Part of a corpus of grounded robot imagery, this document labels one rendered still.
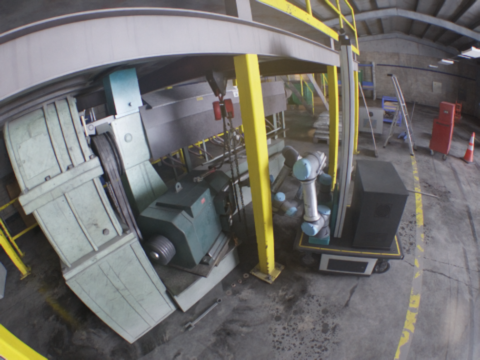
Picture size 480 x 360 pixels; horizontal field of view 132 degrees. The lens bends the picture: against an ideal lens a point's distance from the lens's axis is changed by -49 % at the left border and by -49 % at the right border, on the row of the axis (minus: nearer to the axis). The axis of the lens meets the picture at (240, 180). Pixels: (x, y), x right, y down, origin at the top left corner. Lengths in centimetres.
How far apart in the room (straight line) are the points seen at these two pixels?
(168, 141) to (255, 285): 146
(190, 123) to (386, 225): 188
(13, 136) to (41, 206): 37
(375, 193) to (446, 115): 399
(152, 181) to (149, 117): 57
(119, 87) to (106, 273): 134
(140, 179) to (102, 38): 133
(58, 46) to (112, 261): 112
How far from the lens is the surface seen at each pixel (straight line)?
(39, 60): 78
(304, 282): 187
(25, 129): 122
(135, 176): 184
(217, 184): 164
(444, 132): 528
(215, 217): 158
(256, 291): 182
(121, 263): 138
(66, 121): 120
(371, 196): 147
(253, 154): 123
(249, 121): 118
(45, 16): 108
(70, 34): 81
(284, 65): 321
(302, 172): 122
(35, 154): 118
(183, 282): 165
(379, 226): 163
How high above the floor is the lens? 153
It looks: 26 degrees down
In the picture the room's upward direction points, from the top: 8 degrees counter-clockwise
